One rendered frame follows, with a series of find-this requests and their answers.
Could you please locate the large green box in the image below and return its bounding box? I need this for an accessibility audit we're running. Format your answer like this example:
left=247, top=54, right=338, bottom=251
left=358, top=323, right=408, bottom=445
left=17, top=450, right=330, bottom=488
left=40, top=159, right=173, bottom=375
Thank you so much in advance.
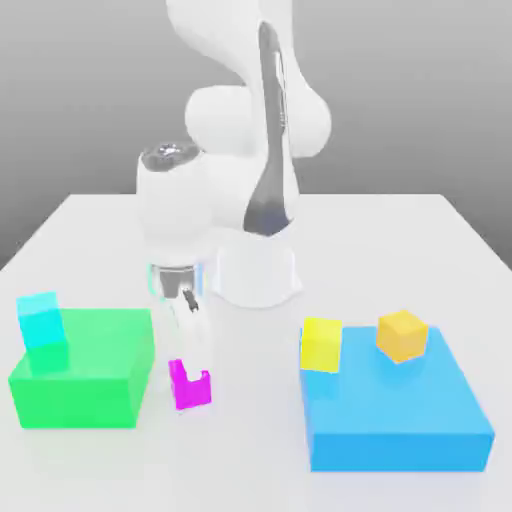
left=7, top=307, right=156, bottom=431

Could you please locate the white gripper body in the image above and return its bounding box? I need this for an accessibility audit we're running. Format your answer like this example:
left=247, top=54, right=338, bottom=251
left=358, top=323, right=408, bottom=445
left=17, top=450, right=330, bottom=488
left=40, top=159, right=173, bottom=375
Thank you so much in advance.
left=161, top=297, right=212, bottom=374

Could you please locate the small cyan cube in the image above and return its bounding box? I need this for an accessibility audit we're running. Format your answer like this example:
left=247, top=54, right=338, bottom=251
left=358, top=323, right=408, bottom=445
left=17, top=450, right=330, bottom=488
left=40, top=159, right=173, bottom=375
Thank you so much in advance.
left=15, top=290, right=70, bottom=377

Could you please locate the small orange cube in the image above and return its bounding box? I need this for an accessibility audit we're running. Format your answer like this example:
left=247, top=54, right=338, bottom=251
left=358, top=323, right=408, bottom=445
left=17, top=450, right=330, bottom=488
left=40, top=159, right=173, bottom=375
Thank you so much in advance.
left=375, top=309, right=430, bottom=364

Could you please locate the large blue box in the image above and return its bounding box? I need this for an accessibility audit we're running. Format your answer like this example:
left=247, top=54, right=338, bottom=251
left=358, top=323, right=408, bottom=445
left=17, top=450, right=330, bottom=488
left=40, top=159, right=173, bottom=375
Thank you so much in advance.
left=298, top=325, right=496, bottom=474

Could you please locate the small magenta cube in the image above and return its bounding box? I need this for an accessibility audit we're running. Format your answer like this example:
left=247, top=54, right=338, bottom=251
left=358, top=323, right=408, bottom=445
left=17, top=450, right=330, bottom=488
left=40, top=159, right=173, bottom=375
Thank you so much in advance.
left=167, top=358, right=212, bottom=412

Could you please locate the small yellow cube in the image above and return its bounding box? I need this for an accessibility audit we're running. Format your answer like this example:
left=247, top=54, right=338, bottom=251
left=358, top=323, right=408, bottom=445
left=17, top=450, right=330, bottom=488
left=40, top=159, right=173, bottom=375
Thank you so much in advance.
left=299, top=316, right=344, bottom=375

